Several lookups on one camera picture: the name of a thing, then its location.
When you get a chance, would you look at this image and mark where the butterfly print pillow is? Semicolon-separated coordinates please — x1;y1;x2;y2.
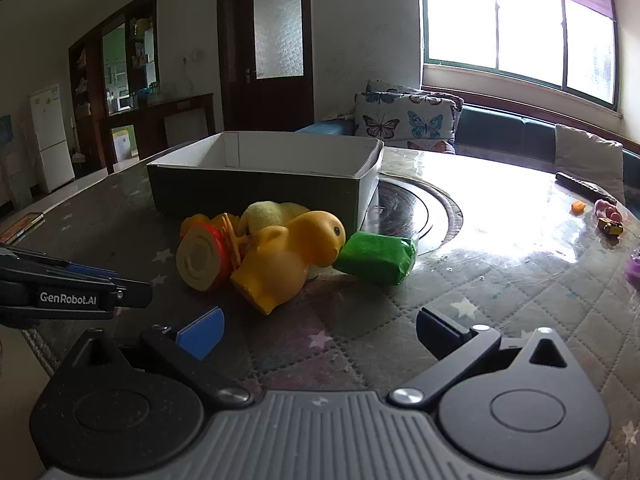
354;80;464;154

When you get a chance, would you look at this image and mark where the brown book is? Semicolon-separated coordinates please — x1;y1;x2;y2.
0;212;44;245

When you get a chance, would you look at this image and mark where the dark wooden cabinet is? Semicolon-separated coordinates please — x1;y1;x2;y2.
68;0;157;171

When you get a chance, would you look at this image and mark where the yellow toy truck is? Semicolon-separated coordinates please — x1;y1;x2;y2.
598;217;624;237

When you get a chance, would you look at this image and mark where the open cardboard box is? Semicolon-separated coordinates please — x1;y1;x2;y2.
146;131;384;234

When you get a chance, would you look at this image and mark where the dark wooden console table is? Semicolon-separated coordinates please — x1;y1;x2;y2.
96;93;216;174

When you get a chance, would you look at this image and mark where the yellow red spool toy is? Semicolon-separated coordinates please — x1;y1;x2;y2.
176;237;232;292

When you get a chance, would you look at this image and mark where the dark wooden door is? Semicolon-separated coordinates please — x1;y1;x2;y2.
217;0;314;131

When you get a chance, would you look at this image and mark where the small orange toy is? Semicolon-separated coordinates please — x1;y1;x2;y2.
570;200;586;214

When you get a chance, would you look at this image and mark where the yellow plush duck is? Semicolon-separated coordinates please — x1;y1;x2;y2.
236;200;309;235

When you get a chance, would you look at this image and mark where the grey cushion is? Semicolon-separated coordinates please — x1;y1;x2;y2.
554;125;626;205

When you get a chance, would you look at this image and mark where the window with green frame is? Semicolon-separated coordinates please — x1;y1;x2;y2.
423;0;618;110

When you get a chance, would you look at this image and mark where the blue sofa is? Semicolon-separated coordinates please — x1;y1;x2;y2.
297;105;639;190

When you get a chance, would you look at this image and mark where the orange rubber duck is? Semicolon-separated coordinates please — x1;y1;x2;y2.
230;210;346;315

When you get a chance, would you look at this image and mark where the purple pink toy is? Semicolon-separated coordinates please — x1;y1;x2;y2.
625;255;640;290

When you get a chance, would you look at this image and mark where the grey quilted table cover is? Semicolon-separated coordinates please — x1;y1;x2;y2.
20;150;639;479

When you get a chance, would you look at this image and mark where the white refrigerator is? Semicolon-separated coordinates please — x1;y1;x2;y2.
29;84;75;193

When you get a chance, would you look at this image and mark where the black remote control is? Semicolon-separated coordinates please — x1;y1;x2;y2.
555;172;603;202

